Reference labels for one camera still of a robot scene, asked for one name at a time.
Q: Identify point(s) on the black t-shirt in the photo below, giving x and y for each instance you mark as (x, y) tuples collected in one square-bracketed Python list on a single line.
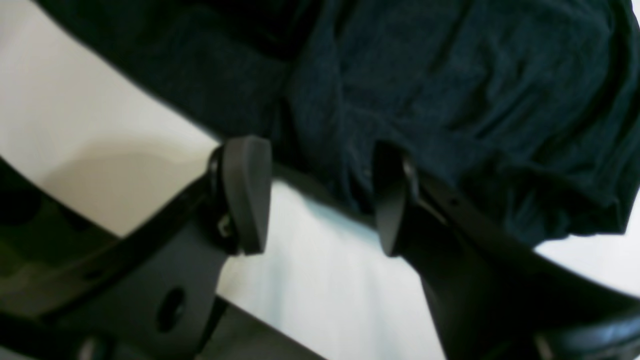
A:
[(528, 108)]

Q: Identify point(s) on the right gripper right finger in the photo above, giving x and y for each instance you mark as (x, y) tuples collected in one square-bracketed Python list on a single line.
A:
[(490, 297)]

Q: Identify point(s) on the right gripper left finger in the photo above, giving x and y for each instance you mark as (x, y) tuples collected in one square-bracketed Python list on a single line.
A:
[(71, 290)]

